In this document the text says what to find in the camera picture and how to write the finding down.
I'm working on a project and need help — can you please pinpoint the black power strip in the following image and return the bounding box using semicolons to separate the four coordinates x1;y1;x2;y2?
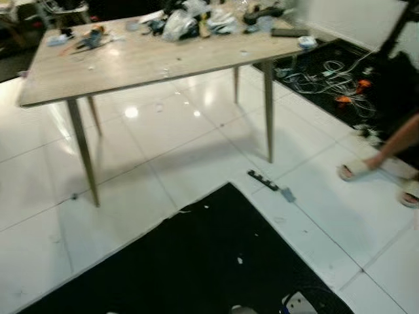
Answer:
247;169;280;192

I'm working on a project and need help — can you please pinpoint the black device on table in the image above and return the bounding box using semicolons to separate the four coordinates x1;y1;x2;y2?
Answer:
243;4;287;26

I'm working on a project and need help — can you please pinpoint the person's black clothing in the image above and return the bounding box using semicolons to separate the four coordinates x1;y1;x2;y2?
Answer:
371;51;419;166

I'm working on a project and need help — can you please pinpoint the large black floor mat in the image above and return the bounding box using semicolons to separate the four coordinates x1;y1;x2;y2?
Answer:
18;182;355;314

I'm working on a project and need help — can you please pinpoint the white and blue tape roll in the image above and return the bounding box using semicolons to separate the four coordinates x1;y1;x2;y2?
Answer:
297;35;319;51

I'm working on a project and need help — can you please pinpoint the white chair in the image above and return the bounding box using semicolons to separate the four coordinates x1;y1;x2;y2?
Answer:
39;0;90;27

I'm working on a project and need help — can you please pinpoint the wooden chair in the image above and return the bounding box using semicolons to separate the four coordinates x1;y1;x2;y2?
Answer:
0;0;41;48

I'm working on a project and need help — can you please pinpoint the tangle of white cables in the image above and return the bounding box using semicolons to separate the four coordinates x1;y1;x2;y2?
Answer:
274;58;375;120

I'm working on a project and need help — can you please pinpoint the small grey plug block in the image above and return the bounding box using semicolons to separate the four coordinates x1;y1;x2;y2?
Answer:
280;187;297;203

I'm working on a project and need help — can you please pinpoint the beige slipper on foot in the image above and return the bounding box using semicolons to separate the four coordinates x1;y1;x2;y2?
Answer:
337;158;419;183

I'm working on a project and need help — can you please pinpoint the clear plastic bag with print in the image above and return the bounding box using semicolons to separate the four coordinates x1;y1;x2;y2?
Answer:
206;7;240;36

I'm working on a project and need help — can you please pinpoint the black floor mat with cables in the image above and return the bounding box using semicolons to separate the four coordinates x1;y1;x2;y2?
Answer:
254;39;419;135

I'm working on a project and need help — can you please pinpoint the white plug cluster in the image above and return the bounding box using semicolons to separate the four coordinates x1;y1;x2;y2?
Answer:
355;123;386;146

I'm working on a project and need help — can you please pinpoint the person's bare leg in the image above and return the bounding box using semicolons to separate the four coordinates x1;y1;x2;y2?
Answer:
365;114;419;169

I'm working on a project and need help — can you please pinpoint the orange and blue tool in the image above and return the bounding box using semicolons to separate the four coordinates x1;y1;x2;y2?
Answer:
61;25;110;54

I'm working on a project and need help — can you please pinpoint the flat black box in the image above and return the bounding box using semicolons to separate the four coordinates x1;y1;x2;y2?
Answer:
270;27;310;38

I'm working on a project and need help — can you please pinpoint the light wooden table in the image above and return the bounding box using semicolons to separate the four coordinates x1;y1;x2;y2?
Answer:
16;9;321;209

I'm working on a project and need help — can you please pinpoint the crumpled clear plastic bag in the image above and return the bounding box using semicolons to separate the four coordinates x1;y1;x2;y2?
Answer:
161;9;198;43

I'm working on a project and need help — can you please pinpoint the black stand pole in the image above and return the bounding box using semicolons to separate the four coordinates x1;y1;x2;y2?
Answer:
376;0;419;61

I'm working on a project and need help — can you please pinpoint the small light blue packet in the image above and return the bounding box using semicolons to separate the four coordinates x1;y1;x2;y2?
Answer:
45;33;71;47

